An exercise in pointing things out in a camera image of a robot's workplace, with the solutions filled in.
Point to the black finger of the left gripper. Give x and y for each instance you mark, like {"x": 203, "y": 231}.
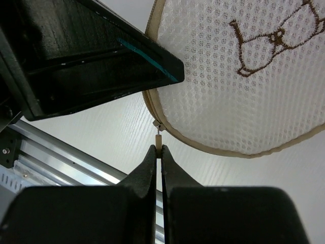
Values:
{"x": 63, "y": 57}

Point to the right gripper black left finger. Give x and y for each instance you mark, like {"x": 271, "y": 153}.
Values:
{"x": 123, "y": 213}

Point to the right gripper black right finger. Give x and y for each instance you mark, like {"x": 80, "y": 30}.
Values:
{"x": 194, "y": 213}

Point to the beige zipper pull tab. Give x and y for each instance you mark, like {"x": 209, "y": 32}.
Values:
{"x": 158, "y": 139}

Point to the white mesh laundry bag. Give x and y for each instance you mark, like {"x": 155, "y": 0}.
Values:
{"x": 254, "y": 74}

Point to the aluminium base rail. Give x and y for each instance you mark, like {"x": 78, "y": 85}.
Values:
{"x": 32, "y": 158}

